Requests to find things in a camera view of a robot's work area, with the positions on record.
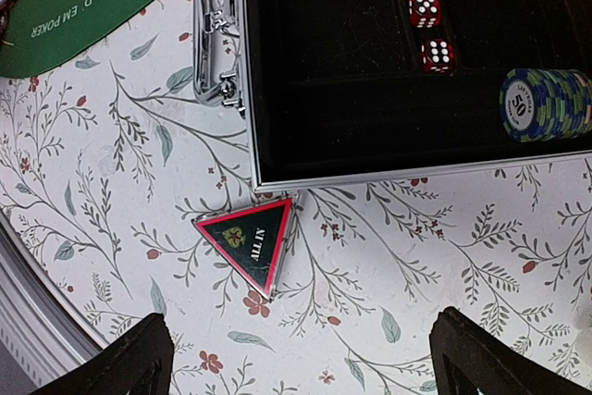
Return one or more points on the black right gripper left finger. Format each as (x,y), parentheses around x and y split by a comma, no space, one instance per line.
(139,362)

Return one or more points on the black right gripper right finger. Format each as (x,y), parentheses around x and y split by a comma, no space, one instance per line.
(468,360)

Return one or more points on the green and red chip stack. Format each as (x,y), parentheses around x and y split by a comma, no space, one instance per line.
(6,8)

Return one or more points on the black red triangle token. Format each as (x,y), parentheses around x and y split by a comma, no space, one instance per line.
(251,240)

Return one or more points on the red dice row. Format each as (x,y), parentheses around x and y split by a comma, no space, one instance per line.
(436,51)

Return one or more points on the aluminium poker chip case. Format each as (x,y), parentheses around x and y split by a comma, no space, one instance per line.
(333,91)

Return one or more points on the aluminium front rail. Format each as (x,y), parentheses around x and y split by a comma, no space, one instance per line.
(41,329)

